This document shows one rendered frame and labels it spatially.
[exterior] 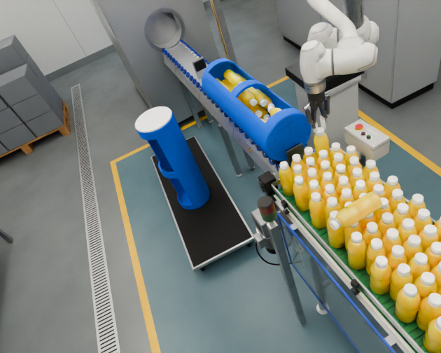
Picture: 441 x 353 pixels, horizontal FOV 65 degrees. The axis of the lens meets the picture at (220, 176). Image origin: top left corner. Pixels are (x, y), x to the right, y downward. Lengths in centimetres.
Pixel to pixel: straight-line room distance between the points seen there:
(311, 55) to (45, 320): 282
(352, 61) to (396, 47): 191
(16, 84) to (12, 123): 55
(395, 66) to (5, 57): 440
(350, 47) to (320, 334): 169
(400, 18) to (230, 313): 257
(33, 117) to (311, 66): 416
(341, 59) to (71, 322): 268
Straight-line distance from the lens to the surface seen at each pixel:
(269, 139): 179
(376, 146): 177
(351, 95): 246
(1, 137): 531
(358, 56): 148
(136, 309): 290
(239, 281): 267
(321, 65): 148
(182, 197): 310
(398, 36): 334
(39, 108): 506
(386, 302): 155
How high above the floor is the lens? 232
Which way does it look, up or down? 44 degrees down
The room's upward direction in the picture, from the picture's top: 23 degrees counter-clockwise
